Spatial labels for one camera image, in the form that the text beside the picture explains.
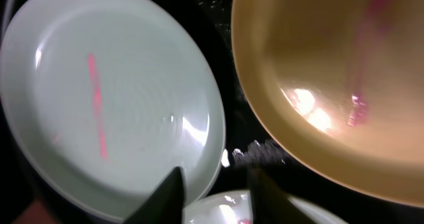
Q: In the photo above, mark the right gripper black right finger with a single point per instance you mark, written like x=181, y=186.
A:
x=269, y=203

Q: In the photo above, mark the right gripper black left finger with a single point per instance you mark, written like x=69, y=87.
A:
x=165, y=205

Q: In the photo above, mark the mint green plate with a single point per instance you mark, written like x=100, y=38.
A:
x=235, y=208
x=105, y=97

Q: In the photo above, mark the yellow plate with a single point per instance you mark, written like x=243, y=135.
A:
x=339, y=85

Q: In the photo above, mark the round black tray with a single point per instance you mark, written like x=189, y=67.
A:
x=26, y=198

